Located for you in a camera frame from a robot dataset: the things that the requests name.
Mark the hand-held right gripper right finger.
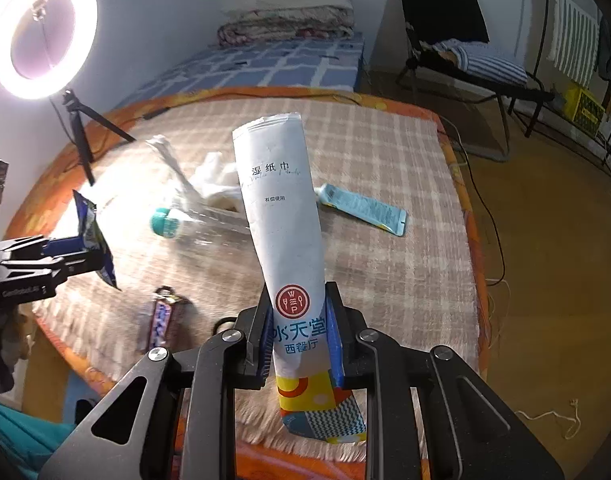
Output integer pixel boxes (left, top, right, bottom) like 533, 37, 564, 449
324, 282, 566, 480

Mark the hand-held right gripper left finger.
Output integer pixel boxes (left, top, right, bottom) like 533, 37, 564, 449
38, 287, 278, 480

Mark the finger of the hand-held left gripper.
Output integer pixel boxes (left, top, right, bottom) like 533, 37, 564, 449
0, 234, 86, 262
0, 254, 108, 287

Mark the blue snack packet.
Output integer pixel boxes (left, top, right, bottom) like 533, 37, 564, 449
72, 190, 122, 292

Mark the dark candy bar wrapper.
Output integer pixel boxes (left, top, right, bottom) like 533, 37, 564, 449
139, 286, 191, 356

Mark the clear bottle with teal cap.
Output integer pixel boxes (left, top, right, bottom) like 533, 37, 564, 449
150, 206, 256, 243

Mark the clear plastic bag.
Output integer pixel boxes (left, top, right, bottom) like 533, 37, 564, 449
145, 135, 198, 211

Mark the teal tube sachet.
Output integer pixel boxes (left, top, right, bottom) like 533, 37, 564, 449
313, 183, 407, 237

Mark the white wet wipe packet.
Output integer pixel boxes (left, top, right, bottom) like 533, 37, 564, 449
232, 112, 369, 446

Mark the black tripod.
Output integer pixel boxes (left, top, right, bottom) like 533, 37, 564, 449
50, 89, 136, 186

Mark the person's teal clothing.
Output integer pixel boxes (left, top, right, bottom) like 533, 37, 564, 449
0, 400, 78, 480

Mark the beige plaid blanket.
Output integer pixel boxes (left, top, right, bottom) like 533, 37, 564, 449
32, 87, 489, 463

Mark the orange patterned mattress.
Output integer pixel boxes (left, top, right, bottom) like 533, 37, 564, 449
5, 85, 491, 480

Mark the blue checkered bed sheet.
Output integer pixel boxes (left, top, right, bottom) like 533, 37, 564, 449
110, 35, 366, 111

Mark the folded floral quilt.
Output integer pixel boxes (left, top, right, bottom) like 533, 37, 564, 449
216, 7, 356, 48

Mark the black metal rack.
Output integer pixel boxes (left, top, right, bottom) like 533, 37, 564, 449
508, 87, 611, 183

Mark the blue striped cushion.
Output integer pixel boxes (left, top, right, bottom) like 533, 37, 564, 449
433, 40, 529, 86

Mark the yellow crate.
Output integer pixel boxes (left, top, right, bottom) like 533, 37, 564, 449
565, 85, 609, 136

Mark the black folding chair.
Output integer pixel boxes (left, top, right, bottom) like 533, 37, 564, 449
395, 0, 556, 161

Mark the green striped towel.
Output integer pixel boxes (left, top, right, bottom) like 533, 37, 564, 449
550, 0, 601, 86

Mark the white ring light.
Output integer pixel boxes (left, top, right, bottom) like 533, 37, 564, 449
0, 0, 98, 101

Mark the white string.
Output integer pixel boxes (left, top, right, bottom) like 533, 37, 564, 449
515, 399, 582, 441

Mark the black hanging cable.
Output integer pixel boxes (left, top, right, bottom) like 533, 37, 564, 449
533, 0, 553, 78

